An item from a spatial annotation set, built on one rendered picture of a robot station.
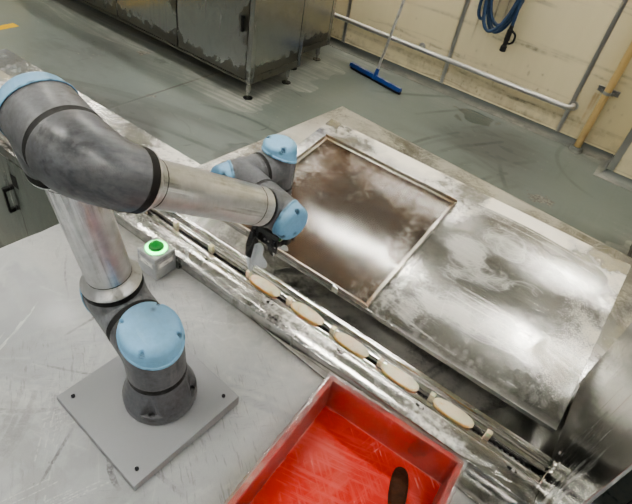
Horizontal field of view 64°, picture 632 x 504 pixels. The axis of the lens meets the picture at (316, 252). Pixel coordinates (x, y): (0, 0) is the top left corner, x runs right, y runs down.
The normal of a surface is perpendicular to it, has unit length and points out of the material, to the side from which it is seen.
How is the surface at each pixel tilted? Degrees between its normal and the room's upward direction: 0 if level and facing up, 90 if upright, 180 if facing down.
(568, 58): 90
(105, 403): 3
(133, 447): 3
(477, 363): 10
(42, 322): 0
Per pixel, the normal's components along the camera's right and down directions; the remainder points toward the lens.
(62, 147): 0.11, 0.00
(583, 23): -0.59, 0.48
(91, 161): 0.41, 0.15
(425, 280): 0.05, -0.64
